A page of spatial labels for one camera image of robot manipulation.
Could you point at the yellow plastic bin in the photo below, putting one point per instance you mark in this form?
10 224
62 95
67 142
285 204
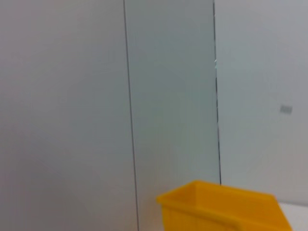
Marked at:
216 209

